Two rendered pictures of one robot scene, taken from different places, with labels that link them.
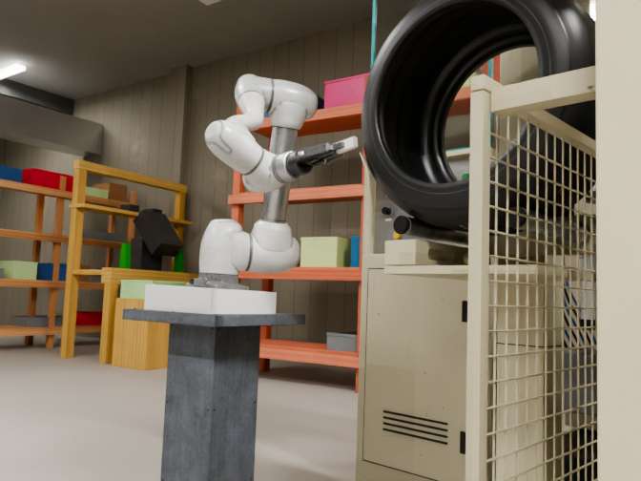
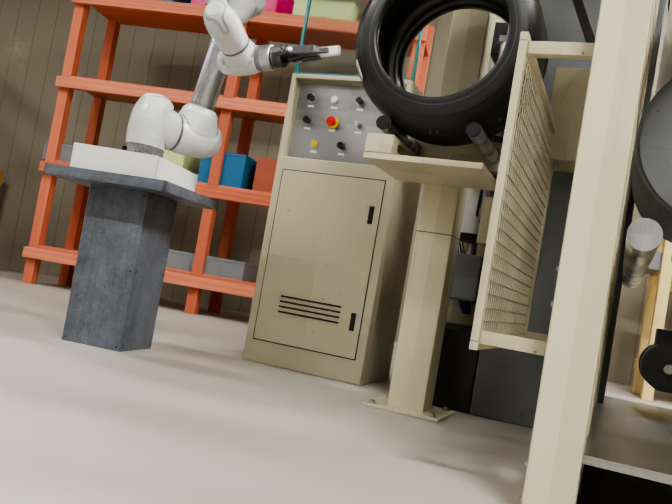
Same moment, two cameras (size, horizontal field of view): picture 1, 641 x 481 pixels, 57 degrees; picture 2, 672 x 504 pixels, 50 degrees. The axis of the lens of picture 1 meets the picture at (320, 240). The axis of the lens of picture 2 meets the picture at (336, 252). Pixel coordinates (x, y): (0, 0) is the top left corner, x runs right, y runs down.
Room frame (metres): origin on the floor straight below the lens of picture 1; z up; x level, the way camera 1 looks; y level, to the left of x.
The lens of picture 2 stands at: (-0.62, 0.69, 0.39)
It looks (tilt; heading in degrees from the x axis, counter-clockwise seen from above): 3 degrees up; 338
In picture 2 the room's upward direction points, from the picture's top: 10 degrees clockwise
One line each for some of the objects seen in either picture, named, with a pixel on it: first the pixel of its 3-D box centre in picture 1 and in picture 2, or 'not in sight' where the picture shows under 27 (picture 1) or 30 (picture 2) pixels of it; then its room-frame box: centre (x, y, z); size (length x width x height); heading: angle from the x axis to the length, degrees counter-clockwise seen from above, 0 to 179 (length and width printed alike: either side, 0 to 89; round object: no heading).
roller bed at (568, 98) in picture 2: not in sight; (574, 122); (1.31, -0.84, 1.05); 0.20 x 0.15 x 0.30; 136
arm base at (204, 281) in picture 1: (214, 281); (140, 153); (2.33, 0.41, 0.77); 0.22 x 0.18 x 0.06; 141
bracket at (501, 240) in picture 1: (525, 237); (452, 153); (1.54, -0.53, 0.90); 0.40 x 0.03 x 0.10; 46
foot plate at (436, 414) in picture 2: not in sight; (409, 406); (1.61, -0.57, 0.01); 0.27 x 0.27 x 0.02; 46
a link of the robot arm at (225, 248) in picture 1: (223, 246); (152, 121); (2.35, 0.38, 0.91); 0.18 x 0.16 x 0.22; 110
